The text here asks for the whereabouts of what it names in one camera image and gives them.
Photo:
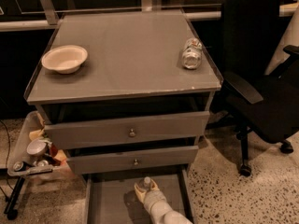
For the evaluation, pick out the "grey drawer cabinet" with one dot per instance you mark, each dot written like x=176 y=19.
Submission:
x=133 y=69

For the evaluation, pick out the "clear plastic bin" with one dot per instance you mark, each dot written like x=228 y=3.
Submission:
x=51 y=165

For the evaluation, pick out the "black stand leg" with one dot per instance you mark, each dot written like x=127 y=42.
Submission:
x=10 y=211

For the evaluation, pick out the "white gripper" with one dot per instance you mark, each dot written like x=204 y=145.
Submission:
x=153 y=197

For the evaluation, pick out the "black office chair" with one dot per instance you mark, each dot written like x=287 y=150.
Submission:
x=266 y=104

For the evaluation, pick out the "crushed aluminium can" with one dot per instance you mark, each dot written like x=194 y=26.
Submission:
x=192 y=54

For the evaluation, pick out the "silver can in bin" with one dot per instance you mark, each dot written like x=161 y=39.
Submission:
x=37 y=148

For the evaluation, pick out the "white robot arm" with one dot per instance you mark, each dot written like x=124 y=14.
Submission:
x=157 y=206

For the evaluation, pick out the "middle grey drawer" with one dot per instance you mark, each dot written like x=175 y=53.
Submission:
x=132 y=160

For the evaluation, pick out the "clear plastic water bottle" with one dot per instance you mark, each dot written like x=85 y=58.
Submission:
x=145 y=183

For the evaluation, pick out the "top grey drawer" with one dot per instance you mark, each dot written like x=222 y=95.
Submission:
x=109 y=132

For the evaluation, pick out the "white paper bowl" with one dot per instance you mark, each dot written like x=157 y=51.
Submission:
x=64 y=59

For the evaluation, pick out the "bottom grey open drawer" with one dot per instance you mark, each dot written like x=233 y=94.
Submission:
x=111 y=196

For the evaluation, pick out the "metal window rail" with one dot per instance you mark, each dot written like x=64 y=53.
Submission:
x=23 y=15

